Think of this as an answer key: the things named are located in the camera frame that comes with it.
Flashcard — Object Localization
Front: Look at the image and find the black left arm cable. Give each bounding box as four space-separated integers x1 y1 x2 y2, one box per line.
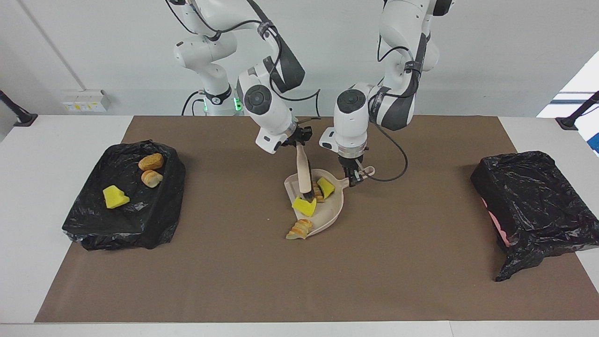
365 28 409 183

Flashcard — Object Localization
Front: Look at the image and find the white wall socket box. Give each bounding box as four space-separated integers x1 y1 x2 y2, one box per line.
62 89 111 113

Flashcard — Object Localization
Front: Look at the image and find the black clamp post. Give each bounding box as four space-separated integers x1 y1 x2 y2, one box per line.
0 89 38 127
555 90 599 131

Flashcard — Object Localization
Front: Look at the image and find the black bag over pink bin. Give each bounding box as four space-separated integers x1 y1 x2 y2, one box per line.
470 150 599 282

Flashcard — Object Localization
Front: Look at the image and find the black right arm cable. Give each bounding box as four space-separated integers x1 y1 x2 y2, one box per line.
166 0 323 129

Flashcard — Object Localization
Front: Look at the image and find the bright window with grey frame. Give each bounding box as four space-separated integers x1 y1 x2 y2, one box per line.
537 49 599 157

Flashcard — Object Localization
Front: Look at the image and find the pale croissant piece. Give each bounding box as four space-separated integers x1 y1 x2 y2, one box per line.
286 219 313 240

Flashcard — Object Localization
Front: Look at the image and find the yellow sponge with green pad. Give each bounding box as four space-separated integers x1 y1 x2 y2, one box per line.
292 197 317 218

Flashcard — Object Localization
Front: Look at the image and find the plain yellow sponge piece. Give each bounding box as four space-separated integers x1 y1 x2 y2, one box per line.
317 177 336 199

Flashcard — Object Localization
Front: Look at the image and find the green and yellow sponge wedge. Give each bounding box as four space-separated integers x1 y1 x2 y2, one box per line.
102 185 131 209

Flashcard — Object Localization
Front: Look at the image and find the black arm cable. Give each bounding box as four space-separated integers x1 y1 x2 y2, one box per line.
365 28 409 183
166 0 323 129

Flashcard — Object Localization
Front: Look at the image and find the black base cable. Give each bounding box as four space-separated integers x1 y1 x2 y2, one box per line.
181 90 206 116

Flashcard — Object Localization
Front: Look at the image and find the pink bin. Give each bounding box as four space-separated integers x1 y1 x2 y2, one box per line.
481 197 511 248

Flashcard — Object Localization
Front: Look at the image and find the black trash bag bin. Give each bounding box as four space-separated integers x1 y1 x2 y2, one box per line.
62 139 186 251

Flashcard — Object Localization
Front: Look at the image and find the brown table mat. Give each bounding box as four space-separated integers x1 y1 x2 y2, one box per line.
35 116 599 323

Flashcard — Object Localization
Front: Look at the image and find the beige plastic dustpan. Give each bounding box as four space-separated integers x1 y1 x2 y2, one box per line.
284 166 376 237

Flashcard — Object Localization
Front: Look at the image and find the beige hand brush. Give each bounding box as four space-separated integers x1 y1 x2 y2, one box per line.
295 143 314 196

